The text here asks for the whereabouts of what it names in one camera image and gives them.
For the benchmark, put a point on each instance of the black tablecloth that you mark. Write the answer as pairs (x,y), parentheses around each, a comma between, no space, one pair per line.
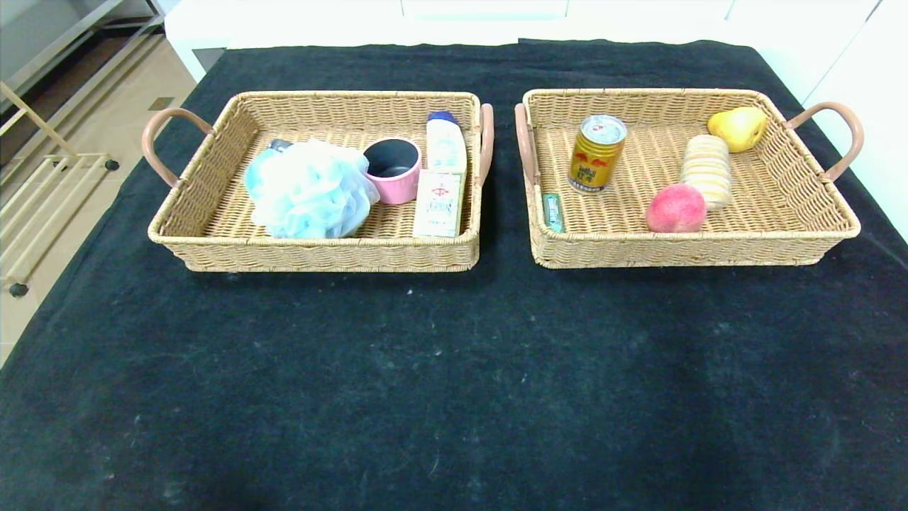
(454,390)

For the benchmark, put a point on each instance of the yellow pear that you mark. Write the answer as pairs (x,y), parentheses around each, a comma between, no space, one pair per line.
(738,129)

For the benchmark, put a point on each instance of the light blue mesh bath pouf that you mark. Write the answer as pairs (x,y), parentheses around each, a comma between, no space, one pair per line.
(308,188)

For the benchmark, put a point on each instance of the black face wash tube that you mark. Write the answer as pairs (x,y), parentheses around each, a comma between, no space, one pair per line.
(279,145)

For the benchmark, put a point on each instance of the white bottle with blue cap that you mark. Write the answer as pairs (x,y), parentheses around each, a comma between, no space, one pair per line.
(445,145)

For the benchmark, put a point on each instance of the pink peach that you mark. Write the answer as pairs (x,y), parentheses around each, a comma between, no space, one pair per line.
(676,208)

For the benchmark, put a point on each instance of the beige card box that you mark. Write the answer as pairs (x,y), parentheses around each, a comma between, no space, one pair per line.
(438,204)

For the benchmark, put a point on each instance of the ridged beige bread roll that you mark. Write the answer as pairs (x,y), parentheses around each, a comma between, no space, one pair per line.
(706,172)

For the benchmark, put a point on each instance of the white cabinet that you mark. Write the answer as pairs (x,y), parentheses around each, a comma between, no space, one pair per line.
(319,21)

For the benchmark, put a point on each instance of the small green tube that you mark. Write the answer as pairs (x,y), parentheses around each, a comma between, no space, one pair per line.
(552,211)

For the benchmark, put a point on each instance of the wooden slatted rack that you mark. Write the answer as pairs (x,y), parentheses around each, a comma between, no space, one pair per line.
(57,206)

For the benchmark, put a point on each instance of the grey shelf unit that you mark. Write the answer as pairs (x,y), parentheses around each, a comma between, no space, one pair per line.
(42,35)

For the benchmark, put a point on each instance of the pink mug with dark inside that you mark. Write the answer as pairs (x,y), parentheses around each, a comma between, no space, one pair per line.
(394,177)

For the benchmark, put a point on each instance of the gold energy drink can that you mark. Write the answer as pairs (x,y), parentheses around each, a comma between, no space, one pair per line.
(594,160)

